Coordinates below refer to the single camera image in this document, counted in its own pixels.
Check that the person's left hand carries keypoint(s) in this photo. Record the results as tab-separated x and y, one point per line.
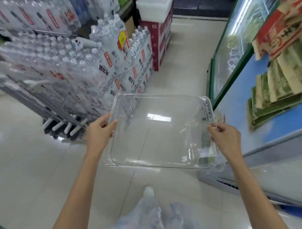
100	135

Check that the person's right hand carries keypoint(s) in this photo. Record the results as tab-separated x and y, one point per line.
226	141

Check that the clear plastic tray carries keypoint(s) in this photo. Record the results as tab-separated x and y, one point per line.
153	141

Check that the person's left forearm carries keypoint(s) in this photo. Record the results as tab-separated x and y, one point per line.
75	200

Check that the person's right forearm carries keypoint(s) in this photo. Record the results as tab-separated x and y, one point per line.
254	200

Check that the person's white shoe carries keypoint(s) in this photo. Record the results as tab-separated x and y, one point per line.
148	192

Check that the person's light blue trousers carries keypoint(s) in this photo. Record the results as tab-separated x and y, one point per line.
153	217

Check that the stack of water bottle packs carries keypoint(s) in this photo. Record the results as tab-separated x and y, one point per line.
70	66

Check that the stack of flattened cardboard boxes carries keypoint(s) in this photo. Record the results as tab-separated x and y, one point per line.
278	82

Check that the grey metal display rack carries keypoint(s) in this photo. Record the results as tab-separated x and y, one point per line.
28	101

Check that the red cardboard carton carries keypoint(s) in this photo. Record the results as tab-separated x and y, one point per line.
162	27
157	62
162	46

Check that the white smartphone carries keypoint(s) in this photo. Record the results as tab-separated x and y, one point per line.
83	42

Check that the yellow price sign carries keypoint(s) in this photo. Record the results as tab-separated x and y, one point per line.
122	40

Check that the brown cardboard box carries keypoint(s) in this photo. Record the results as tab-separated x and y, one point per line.
129	27

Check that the dark empty store shelf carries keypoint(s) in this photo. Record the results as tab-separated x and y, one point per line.
200	7

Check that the green frame chest freezer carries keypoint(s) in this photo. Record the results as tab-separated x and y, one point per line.
236	118

